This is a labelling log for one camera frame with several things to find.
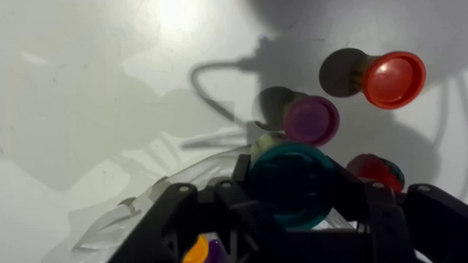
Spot orange-lid playdough tub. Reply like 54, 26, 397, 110
351, 51, 426, 110

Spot magenta-lid playdough tub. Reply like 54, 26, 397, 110
283, 95, 340, 146

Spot purple playdough tub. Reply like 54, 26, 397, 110
206, 240, 230, 263

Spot yellow playdough tub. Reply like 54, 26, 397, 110
183, 235, 209, 263

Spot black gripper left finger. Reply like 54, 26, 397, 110
107, 153, 275, 263

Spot white plastic bag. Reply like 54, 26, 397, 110
70, 146, 250, 263

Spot teal-lid playdough tub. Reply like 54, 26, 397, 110
244, 133, 335, 229

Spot red toy strawberry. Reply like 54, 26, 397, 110
347, 153, 405, 193

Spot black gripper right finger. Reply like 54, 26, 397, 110
319, 162, 468, 263

